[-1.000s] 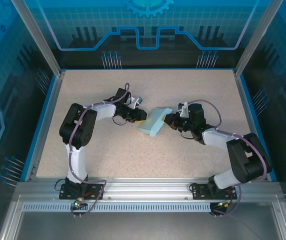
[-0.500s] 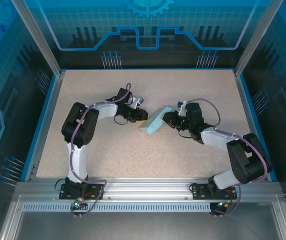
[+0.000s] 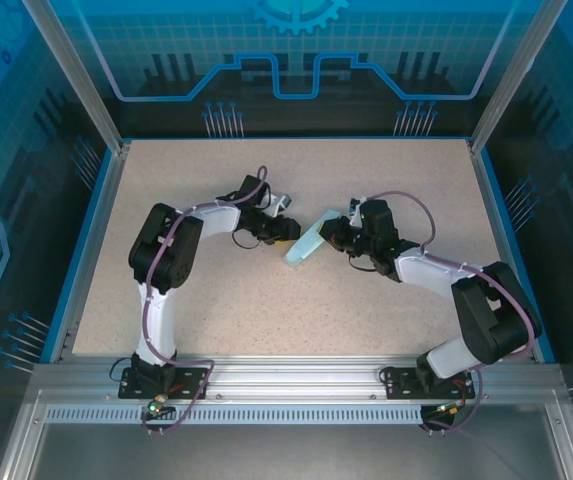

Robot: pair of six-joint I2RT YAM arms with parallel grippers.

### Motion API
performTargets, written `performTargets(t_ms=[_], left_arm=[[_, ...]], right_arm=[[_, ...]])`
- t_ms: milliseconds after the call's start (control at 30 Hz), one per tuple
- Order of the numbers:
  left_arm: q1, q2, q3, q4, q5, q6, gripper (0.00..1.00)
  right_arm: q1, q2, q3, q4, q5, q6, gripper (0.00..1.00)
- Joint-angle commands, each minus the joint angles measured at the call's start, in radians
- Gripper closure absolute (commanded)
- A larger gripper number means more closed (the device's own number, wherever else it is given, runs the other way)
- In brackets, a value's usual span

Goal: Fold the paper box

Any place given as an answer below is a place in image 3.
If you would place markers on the left power connector with light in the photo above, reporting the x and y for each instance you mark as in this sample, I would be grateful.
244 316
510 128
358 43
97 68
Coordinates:
155 407

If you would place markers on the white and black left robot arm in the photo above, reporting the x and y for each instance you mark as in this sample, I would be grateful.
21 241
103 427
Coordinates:
158 325

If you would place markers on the metal front tray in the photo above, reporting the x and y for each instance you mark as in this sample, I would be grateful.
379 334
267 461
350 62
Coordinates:
291 450

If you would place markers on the aluminium right frame post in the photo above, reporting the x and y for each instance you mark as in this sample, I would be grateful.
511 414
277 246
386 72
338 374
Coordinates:
511 75

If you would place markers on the aluminium left frame post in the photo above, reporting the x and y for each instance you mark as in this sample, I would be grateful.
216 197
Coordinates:
86 80

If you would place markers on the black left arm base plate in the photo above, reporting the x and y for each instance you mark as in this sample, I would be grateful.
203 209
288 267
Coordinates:
191 376

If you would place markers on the light blue paper box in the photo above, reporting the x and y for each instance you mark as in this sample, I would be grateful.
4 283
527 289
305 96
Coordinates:
306 247

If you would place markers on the aluminium rail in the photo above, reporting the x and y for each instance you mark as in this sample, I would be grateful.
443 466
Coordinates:
291 375
92 250

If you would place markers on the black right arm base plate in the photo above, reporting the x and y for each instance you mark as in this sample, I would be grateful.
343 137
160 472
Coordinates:
391 390

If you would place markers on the aluminium frame post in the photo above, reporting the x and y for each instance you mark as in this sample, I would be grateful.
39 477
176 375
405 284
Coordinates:
86 80
511 75

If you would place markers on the aluminium left side rail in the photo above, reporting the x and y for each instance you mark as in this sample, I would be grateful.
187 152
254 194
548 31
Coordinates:
92 250

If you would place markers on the right power connector with light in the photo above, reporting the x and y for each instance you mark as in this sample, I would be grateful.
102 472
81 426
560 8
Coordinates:
451 410

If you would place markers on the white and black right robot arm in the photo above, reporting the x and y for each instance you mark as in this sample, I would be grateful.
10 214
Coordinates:
426 270

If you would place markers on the power connector with light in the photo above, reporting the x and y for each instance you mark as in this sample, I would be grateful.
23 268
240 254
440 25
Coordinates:
451 410
155 407

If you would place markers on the aluminium front rail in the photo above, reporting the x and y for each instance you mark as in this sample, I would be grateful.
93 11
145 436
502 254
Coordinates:
291 375

